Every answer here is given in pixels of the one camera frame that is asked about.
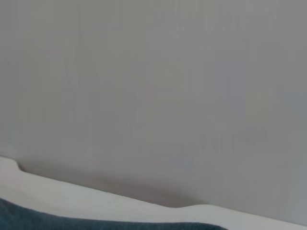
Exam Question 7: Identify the blue denim shorts with print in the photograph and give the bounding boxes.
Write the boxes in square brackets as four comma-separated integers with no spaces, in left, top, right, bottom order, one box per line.
[0,197,229,230]

